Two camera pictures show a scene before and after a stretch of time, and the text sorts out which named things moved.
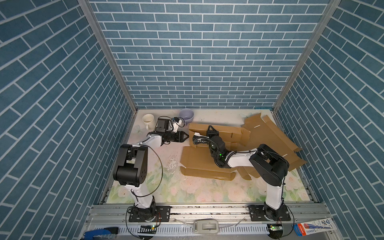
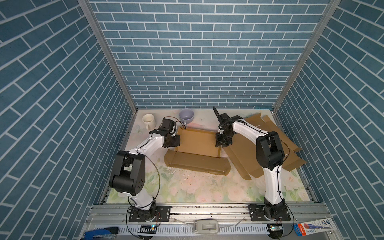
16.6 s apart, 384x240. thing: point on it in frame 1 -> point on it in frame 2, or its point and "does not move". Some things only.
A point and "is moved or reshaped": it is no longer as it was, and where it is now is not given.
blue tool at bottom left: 107,233 does not move
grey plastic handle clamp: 206,226 does not move
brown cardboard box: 197,161 is moved or reshaped
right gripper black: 214,134 -> 218,142
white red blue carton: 315,226 does not move
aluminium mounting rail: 230,214 does not move
